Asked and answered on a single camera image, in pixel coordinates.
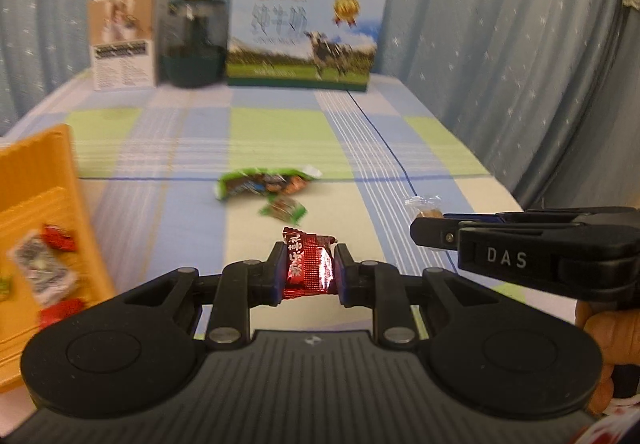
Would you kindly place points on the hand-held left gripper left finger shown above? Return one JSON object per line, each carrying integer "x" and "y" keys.
{"x": 277, "y": 274}

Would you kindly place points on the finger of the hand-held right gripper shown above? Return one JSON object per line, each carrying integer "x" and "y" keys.
{"x": 475, "y": 218}
{"x": 435, "y": 233}

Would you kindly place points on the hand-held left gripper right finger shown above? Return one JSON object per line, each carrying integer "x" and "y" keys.
{"x": 342, "y": 274}

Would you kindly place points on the clear brown candy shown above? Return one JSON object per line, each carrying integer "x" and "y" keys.
{"x": 425, "y": 209}

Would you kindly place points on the red candy packet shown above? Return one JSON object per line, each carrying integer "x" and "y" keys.
{"x": 307, "y": 264}
{"x": 60, "y": 236}
{"x": 62, "y": 311}

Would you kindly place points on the grey white snack packet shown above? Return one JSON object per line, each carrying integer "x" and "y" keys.
{"x": 42, "y": 264}

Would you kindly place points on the orange plastic basket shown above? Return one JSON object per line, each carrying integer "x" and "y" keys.
{"x": 45, "y": 184}

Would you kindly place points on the person's right hand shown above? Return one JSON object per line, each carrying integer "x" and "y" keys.
{"x": 600, "y": 329}

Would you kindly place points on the small green candy packet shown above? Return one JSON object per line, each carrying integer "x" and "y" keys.
{"x": 282, "y": 210}

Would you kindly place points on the long green snack packet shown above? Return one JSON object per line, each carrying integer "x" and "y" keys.
{"x": 260, "y": 181}

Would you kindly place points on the checked tablecloth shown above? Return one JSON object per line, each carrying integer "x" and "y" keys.
{"x": 250, "y": 133}

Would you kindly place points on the red patterned clothing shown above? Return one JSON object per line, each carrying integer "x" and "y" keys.
{"x": 610, "y": 426}

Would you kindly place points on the blue star curtain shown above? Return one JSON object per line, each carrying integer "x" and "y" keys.
{"x": 500, "y": 23}

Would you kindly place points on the blue milk carton box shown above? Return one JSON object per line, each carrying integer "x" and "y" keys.
{"x": 305, "y": 31}

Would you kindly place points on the dark green jar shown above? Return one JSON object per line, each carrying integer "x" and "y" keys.
{"x": 192, "y": 43}

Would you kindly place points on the white box with dog picture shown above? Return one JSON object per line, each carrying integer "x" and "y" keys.
{"x": 122, "y": 38}

